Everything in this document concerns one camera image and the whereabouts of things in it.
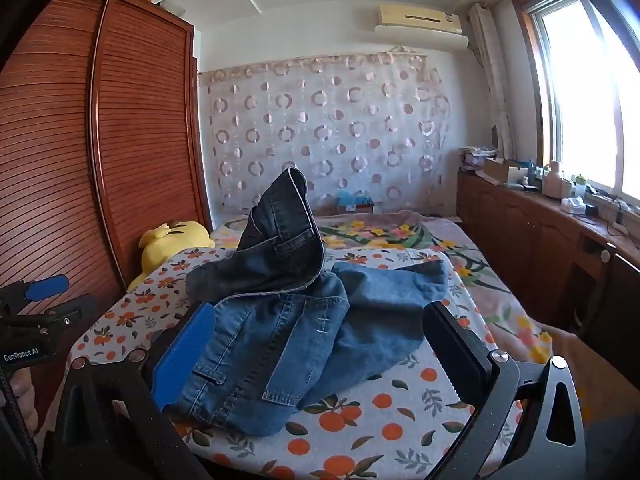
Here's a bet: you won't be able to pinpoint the open cardboard box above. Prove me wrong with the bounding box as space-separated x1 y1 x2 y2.
482 157 527 184

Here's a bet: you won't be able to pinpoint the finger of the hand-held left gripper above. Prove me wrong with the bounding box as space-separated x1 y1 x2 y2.
47 293 100 324
0 273 71 312

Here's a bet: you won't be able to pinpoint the low wooden cabinet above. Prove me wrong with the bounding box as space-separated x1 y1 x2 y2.
457 167 640 361

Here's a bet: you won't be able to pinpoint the white plastic jug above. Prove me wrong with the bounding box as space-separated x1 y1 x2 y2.
542 161 567 199

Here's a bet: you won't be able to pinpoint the black braided cable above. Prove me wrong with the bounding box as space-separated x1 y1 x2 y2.
0 360 37 480

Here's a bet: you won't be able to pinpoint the circle pattern wall cloth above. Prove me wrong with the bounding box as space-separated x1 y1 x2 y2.
197 50 451 216

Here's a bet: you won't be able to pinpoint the pale window curtain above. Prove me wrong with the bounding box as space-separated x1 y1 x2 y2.
470 4 516 161

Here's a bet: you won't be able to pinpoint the pile of papers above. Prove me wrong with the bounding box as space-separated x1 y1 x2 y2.
462 146 499 171

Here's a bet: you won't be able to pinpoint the window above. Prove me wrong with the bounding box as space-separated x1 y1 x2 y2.
520 0 640 211

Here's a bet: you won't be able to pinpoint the cardboard box with blue cloth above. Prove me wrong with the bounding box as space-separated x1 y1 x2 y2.
334 189 376 217

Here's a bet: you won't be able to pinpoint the floral blanket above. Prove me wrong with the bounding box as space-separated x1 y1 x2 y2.
210 209 556 366

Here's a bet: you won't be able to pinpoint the wooden slatted wardrobe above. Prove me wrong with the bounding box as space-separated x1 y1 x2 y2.
0 0 216 411

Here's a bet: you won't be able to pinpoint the yellow plush toy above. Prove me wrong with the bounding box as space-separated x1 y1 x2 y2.
127 220 216 291

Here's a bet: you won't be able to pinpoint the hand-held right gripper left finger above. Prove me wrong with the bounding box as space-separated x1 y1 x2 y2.
44 302 218 480

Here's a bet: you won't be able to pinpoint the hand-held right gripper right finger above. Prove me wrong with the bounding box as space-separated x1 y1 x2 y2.
422 300 587 480

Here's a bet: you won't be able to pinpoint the orange fruit print bedsheet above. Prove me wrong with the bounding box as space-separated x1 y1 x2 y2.
65 247 506 480

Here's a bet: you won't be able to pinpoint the blue denim pants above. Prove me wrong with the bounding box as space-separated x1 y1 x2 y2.
162 166 451 437

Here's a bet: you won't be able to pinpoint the person's left hand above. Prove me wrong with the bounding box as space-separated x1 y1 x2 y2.
7 362 40 433

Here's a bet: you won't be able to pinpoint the wall air conditioner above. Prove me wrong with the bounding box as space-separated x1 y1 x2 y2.
375 4 468 48

